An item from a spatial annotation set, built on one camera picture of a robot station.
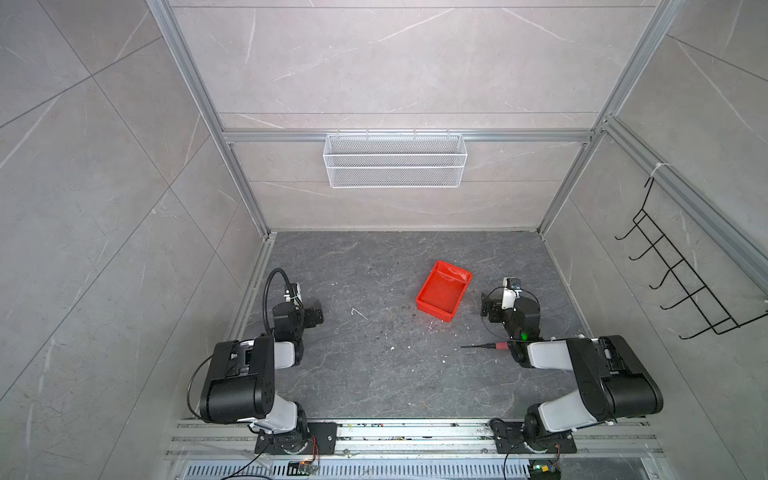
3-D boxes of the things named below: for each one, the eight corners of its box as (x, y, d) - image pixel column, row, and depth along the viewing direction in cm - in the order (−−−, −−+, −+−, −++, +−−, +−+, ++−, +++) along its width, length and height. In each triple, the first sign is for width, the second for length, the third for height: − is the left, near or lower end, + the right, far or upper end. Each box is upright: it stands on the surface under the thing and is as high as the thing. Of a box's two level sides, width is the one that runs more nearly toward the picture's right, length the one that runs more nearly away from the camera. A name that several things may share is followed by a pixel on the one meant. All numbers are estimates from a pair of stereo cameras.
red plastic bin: (413, 307, 100) (414, 298, 96) (438, 267, 111) (440, 257, 107) (448, 325, 96) (451, 317, 91) (470, 282, 107) (474, 272, 102)
